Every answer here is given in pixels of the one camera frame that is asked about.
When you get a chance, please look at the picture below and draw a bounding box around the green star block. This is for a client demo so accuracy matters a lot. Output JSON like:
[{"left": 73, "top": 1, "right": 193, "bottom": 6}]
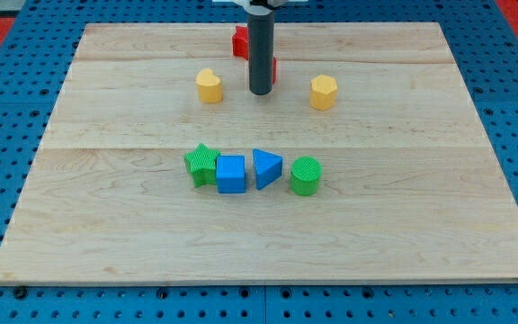
[{"left": 183, "top": 143, "right": 220, "bottom": 187}]

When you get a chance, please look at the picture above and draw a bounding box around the green cylinder block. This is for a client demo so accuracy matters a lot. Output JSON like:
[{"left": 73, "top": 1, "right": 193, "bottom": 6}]
[{"left": 290, "top": 156, "right": 322, "bottom": 196}]

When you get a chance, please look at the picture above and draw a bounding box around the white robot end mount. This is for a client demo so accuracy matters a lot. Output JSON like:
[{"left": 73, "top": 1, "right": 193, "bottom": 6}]
[{"left": 212, "top": 0, "right": 308, "bottom": 8}]

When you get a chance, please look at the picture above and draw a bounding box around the blue cube block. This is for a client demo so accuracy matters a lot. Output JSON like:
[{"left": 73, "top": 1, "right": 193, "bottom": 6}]
[{"left": 216, "top": 155, "right": 246, "bottom": 194}]

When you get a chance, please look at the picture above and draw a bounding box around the red circle block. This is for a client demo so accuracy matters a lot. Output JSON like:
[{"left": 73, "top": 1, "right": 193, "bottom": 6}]
[{"left": 272, "top": 57, "right": 277, "bottom": 85}]

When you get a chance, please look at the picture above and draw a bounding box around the blue triangle block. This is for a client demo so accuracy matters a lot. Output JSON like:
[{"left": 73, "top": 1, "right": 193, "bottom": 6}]
[{"left": 252, "top": 148, "right": 283, "bottom": 190}]

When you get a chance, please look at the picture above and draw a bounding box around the yellow heart block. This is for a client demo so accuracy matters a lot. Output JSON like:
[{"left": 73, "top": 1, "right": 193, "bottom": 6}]
[{"left": 195, "top": 68, "right": 223, "bottom": 104}]

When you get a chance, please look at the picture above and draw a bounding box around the yellow hexagon block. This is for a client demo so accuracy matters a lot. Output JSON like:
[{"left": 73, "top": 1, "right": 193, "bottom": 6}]
[{"left": 309, "top": 75, "right": 338, "bottom": 111}]

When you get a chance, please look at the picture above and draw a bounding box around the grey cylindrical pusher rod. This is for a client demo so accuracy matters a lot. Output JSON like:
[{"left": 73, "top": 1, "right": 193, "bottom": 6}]
[{"left": 246, "top": 4, "right": 274, "bottom": 95}]

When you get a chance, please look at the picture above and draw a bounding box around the red star block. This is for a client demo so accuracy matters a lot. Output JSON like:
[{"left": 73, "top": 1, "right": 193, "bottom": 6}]
[{"left": 231, "top": 26, "right": 249, "bottom": 60}]

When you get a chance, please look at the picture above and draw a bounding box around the light wooden board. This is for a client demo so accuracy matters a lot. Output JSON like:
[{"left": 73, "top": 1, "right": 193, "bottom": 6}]
[{"left": 0, "top": 22, "right": 518, "bottom": 286}]

